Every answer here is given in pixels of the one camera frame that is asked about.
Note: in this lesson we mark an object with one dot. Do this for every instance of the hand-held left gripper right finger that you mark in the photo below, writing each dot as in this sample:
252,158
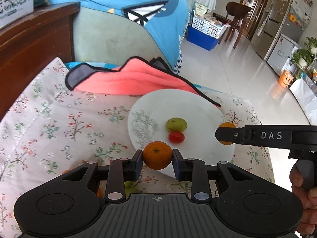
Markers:
175,162

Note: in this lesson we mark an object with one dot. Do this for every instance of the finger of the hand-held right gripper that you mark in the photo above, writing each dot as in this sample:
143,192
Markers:
229,135

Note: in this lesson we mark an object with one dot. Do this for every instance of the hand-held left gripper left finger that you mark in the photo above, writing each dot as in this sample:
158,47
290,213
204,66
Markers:
140,161

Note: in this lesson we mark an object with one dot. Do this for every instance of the orange mandarin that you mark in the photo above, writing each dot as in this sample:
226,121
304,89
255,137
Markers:
227,125
99,191
157,155

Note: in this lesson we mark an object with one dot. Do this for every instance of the red cherry tomato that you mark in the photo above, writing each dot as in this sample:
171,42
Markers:
176,137

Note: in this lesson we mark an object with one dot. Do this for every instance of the white plate with line drawing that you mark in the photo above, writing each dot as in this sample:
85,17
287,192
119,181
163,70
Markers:
193,109

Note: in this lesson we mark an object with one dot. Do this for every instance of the person's right hand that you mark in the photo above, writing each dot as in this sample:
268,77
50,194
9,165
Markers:
310,210

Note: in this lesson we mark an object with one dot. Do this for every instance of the white paper bag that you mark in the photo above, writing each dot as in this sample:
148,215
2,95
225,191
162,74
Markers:
304,96

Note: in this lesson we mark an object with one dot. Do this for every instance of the orange smiley pot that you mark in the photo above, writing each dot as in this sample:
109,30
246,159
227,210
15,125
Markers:
286,79

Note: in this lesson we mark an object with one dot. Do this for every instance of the pink towel with grey edge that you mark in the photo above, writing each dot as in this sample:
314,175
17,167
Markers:
138,81

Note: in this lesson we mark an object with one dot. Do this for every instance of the small white refrigerator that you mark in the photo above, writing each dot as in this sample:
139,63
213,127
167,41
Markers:
282,52

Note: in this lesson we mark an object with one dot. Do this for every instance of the green potted plant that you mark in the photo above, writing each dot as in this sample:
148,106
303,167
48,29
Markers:
303,54

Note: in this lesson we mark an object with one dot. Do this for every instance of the black white chevron cloth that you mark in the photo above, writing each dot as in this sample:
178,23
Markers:
177,63

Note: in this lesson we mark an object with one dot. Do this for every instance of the blue plastic crate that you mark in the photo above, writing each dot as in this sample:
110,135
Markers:
201,39

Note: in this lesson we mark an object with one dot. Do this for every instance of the white plastic basket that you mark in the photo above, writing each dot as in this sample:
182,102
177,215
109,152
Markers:
208,27

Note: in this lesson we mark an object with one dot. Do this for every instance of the silver refrigerator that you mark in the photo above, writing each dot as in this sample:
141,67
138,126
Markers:
284,17

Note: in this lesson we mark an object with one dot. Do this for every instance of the brown wooden chair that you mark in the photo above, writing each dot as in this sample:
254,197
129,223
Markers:
236,11

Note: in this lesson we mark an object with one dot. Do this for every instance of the green white bag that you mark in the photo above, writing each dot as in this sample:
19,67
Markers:
200,9

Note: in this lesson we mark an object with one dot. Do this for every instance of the blue printed blanket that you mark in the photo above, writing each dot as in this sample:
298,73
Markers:
158,24

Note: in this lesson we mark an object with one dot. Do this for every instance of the pale green armchair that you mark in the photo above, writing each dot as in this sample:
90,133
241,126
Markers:
104,34

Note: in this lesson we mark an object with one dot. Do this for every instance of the dark wooden headboard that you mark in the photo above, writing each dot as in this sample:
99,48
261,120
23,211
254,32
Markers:
32,54

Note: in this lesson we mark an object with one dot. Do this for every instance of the white printed cardboard box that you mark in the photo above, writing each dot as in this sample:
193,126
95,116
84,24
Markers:
14,2

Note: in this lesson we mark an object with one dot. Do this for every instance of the wooden door frame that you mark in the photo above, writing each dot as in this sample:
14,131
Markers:
260,10

